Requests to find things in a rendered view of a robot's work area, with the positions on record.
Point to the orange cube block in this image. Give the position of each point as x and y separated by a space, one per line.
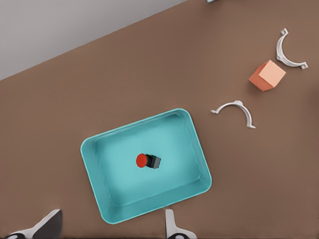
268 75

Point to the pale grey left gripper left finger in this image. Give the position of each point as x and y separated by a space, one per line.
47 224

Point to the red button with black base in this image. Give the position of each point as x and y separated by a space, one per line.
145 160

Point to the white curved pipe clamp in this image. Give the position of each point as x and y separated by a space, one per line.
282 54
245 112

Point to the blue storage box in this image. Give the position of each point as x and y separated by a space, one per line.
119 174

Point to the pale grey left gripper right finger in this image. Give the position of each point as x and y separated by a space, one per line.
171 225

